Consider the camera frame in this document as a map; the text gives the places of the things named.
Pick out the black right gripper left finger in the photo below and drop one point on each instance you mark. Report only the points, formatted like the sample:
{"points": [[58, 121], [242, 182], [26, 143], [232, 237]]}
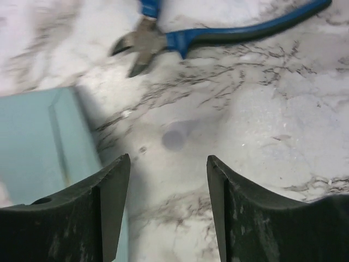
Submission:
{"points": [[79, 223]]}

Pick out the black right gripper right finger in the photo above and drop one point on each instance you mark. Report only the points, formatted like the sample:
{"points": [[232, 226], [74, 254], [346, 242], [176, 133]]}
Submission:
{"points": [[255, 224]]}

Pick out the light blue envelope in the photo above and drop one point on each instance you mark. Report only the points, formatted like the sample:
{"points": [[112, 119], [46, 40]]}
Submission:
{"points": [[46, 147]]}

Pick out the white glue stick cap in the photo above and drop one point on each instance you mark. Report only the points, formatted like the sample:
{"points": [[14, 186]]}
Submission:
{"points": [[176, 134]]}

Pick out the blue handled cutting pliers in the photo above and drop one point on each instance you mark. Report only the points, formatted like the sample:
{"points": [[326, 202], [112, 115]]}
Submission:
{"points": [[148, 41]]}

